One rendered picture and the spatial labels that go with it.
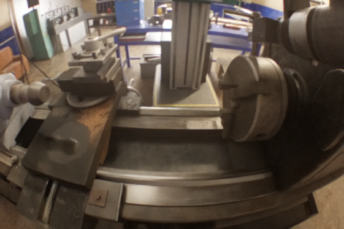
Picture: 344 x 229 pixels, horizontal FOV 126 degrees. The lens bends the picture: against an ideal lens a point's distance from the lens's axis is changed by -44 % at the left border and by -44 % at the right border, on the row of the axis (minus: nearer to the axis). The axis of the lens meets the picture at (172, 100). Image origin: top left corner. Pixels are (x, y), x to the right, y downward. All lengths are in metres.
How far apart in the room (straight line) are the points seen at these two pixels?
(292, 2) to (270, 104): 0.22
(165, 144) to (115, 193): 0.36
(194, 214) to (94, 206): 0.31
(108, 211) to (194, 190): 0.28
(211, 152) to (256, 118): 0.43
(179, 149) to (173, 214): 0.34
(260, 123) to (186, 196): 0.33
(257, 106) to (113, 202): 0.47
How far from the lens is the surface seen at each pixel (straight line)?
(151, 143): 0.76
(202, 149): 0.76
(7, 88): 0.73
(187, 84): 1.79
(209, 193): 0.55
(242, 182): 0.61
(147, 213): 0.53
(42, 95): 0.60
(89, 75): 0.65
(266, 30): 0.31
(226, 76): 0.50
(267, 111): 0.37
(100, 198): 0.52
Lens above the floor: 1.35
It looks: 40 degrees down
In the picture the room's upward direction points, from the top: 2 degrees clockwise
